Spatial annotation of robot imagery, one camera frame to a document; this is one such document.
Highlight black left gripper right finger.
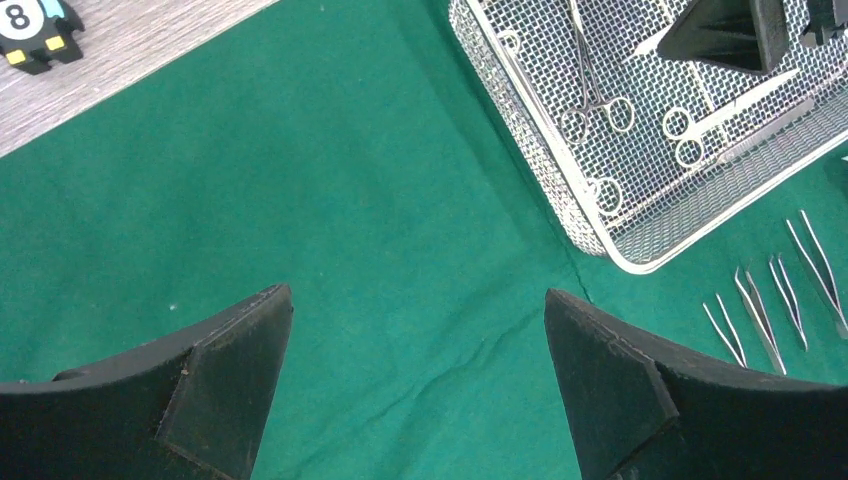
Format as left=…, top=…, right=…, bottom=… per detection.
left=544, top=289, right=847, bottom=479

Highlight blue owl toy block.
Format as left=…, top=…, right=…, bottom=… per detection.
left=1, top=0, right=85, bottom=75

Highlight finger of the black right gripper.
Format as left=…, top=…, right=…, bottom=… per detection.
left=657, top=0, right=789, bottom=75
left=800, top=0, right=847, bottom=48

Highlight steel surgical forceps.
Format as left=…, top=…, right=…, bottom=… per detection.
left=702, top=293, right=748, bottom=368

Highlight steel ring-handled scissors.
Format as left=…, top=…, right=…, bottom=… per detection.
left=661, top=68, right=801, bottom=169

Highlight steel needle holder clamp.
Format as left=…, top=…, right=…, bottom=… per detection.
left=768, top=254, right=809, bottom=352

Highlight metal mesh instrument tray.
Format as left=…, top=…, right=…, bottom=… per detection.
left=448, top=1, right=847, bottom=275

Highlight green surgical drape cloth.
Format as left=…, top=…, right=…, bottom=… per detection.
left=1, top=1, right=847, bottom=479

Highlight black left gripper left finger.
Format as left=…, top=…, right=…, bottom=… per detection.
left=1, top=284, right=294, bottom=479

